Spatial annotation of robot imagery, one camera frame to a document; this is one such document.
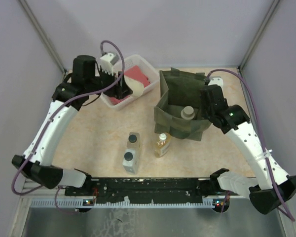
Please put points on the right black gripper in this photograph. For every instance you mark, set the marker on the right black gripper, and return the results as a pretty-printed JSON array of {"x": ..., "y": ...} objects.
[{"x": 203, "y": 112}]

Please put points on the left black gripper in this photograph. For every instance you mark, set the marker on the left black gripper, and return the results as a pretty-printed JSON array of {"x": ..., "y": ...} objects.
[{"x": 120, "y": 90}]

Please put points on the cream bottle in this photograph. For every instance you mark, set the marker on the cream bottle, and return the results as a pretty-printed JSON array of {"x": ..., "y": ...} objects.
[
  {"x": 136, "y": 87},
  {"x": 187, "y": 113}
]

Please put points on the olive green canvas bag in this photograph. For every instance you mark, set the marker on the olive green canvas bag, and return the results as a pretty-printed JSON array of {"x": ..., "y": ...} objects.
[{"x": 179, "y": 89}]

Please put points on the clear square bottle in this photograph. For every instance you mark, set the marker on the clear square bottle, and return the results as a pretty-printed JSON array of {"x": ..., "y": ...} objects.
[
  {"x": 131, "y": 160},
  {"x": 133, "y": 141}
]

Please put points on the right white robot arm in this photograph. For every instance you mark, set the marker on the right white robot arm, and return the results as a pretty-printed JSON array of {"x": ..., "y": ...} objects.
[{"x": 272, "y": 185}]

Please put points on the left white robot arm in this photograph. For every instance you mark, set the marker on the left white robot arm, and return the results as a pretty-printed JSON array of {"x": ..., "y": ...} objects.
[{"x": 36, "y": 161}]

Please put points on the red cloth in basket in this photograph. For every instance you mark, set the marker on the red cloth in basket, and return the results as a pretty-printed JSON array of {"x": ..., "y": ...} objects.
[{"x": 134, "y": 73}]

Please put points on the white plastic basket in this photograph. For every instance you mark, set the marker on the white plastic basket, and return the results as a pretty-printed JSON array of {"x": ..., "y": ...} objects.
[{"x": 147, "y": 69}]

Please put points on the amber liquid bottle white cap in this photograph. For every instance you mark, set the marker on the amber liquid bottle white cap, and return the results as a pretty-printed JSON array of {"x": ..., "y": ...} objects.
[{"x": 162, "y": 144}]

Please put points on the clear square bottle front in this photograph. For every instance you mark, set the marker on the clear square bottle front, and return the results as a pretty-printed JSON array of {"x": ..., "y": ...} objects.
[{"x": 131, "y": 160}]

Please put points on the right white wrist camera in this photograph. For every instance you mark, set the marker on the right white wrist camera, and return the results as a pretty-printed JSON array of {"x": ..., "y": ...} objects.
[{"x": 214, "y": 81}]

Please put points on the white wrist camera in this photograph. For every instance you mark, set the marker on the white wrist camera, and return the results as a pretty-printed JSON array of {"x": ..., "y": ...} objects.
[
  {"x": 214, "y": 81},
  {"x": 107, "y": 62}
]

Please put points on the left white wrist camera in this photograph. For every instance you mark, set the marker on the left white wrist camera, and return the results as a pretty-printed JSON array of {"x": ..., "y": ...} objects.
[{"x": 107, "y": 62}]

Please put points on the white slotted cable duct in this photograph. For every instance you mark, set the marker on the white slotted cable duct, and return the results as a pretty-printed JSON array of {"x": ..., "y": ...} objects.
[{"x": 87, "y": 203}]

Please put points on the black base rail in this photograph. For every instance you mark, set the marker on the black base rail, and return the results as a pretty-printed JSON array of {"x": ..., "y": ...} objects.
[{"x": 142, "y": 190}]

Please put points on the right aluminium frame post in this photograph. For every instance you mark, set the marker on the right aluminium frame post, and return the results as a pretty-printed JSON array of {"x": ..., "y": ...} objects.
[{"x": 259, "y": 34}]

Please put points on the aluminium frame post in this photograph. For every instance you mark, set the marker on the aluminium frame post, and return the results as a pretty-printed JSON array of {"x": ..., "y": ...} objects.
[
  {"x": 46, "y": 41},
  {"x": 259, "y": 34}
]

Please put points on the left aluminium frame post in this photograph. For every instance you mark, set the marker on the left aluminium frame post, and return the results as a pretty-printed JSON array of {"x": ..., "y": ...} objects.
[{"x": 46, "y": 41}]

